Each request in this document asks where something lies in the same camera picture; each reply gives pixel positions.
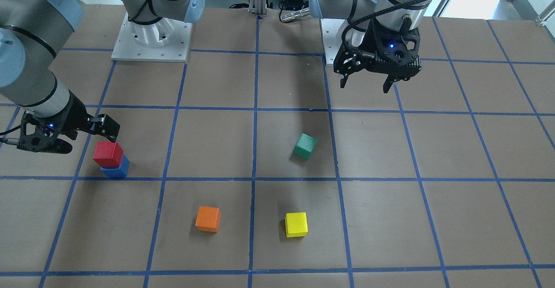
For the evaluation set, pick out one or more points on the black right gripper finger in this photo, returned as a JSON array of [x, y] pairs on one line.
[[102, 125]]

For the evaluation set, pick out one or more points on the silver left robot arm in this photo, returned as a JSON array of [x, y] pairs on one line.
[[348, 19]]

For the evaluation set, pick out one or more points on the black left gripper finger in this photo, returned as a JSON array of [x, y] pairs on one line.
[[389, 82], [346, 63]]

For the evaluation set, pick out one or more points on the yellow wooden block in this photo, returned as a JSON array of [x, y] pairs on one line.
[[296, 224]]

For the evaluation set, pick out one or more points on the blue wooden block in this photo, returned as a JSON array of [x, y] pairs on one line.
[[119, 171]]

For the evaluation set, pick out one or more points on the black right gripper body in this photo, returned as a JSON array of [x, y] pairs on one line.
[[74, 112]]

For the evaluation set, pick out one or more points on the red wooden block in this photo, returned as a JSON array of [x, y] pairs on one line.
[[108, 154]]

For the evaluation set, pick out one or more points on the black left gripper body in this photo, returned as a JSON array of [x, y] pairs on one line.
[[372, 40]]

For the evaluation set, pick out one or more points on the green wooden block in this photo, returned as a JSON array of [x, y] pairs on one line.
[[305, 146]]

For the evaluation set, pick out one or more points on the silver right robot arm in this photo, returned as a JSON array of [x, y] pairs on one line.
[[32, 34]]

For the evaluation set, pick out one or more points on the orange wooden block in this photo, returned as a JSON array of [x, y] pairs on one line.
[[208, 219]]

